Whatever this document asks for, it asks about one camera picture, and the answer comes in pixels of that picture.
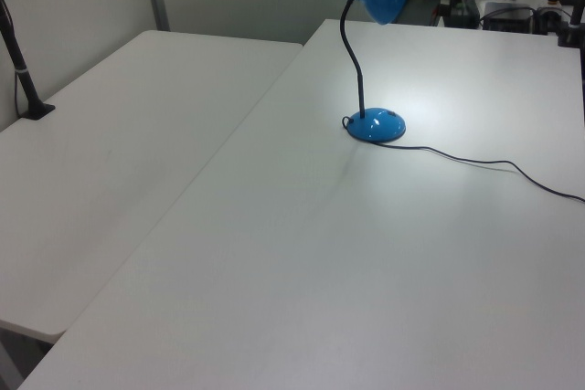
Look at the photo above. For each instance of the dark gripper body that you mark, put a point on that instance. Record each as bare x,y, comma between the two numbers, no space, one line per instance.
460,8

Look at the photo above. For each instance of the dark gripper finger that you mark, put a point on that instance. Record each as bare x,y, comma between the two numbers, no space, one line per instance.
442,13
466,23

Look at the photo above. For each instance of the blue gooseneck desk lamp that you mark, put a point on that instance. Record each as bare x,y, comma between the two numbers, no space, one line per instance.
375,125

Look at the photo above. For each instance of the black electronic device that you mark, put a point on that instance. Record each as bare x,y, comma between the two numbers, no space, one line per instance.
507,17

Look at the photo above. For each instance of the white side table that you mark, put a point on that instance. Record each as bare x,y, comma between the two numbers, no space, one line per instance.
114,157

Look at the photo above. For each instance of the black clamp camera stand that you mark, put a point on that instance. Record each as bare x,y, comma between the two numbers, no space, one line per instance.
571,29

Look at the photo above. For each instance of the black camera stand white band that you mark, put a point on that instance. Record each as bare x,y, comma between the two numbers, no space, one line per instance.
23,77

